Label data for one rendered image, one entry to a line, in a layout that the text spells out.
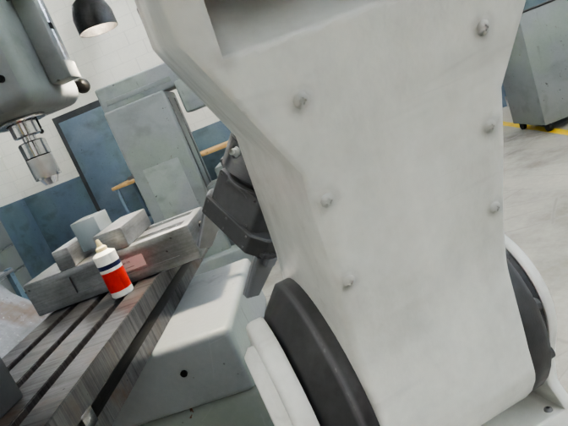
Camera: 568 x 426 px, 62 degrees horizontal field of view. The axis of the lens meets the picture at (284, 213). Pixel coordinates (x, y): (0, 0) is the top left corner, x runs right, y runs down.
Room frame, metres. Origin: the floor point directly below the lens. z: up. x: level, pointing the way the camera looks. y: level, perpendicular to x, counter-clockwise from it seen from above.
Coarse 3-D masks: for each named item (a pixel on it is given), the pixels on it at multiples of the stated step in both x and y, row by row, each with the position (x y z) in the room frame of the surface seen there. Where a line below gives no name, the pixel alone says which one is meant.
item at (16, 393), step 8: (0, 360) 0.54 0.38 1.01; (0, 368) 0.53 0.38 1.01; (0, 376) 0.53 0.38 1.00; (8, 376) 0.54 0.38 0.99; (0, 384) 0.52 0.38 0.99; (8, 384) 0.53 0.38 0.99; (0, 392) 0.52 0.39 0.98; (8, 392) 0.53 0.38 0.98; (16, 392) 0.54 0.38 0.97; (0, 400) 0.51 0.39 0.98; (8, 400) 0.52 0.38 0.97; (16, 400) 0.53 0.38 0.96; (0, 408) 0.51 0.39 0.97; (8, 408) 0.52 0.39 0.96; (0, 416) 0.50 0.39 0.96
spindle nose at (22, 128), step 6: (30, 120) 0.88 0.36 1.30; (12, 126) 0.87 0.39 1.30; (18, 126) 0.87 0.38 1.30; (24, 126) 0.87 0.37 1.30; (30, 126) 0.88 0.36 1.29; (36, 126) 0.89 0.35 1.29; (12, 132) 0.87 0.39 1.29; (18, 132) 0.87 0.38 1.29; (24, 132) 0.87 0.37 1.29; (30, 132) 0.87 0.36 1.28; (36, 132) 0.89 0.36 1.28; (18, 138) 0.87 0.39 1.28
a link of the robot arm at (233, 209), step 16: (224, 160) 0.52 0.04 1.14; (240, 160) 0.50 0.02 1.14; (224, 176) 0.55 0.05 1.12; (240, 176) 0.50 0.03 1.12; (208, 192) 0.58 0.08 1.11; (224, 192) 0.54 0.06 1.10; (240, 192) 0.52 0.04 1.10; (208, 208) 0.56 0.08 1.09; (224, 208) 0.54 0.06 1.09; (240, 208) 0.52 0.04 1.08; (256, 208) 0.50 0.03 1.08; (224, 224) 0.54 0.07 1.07; (240, 224) 0.52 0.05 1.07; (256, 224) 0.51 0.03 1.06; (240, 240) 0.51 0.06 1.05; (256, 240) 0.50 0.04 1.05; (256, 256) 0.51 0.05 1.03; (272, 256) 0.51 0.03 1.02
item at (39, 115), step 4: (36, 112) 0.88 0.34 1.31; (40, 112) 0.88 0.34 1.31; (44, 112) 0.90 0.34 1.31; (24, 116) 0.86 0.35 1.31; (28, 116) 0.86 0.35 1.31; (32, 116) 0.87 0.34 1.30; (36, 116) 0.88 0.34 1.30; (40, 116) 0.89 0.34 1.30; (44, 116) 0.91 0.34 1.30; (8, 120) 0.85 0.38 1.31; (12, 120) 0.85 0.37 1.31; (16, 120) 0.85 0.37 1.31; (20, 120) 0.86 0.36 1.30; (24, 120) 0.87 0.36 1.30; (36, 120) 0.93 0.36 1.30; (0, 124) 0.85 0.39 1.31; (4, 124) 0.85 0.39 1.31; (8, 124) 0.85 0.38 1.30; (12, 124) 0.87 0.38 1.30; (0, 128) 0.86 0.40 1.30; (4, 128) 0.88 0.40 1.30
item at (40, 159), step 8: (40, 144) 0.88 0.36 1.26; (24, 152) 0.87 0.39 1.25; (32, 152) 0.87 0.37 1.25; (40, 152) 0.87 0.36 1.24; (48, 152) 0.89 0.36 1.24; (32, 160) 0.87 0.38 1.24; (40, 160) 0.87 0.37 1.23; (48, 160) 0.88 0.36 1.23; (32, 168) 0.87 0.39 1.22; (40, 168) 0.87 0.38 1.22; (48, 168) 0.87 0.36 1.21; (56, 168) 0.89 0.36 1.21; (40, 176) 0.87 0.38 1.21; (48, 176) 0.87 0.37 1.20
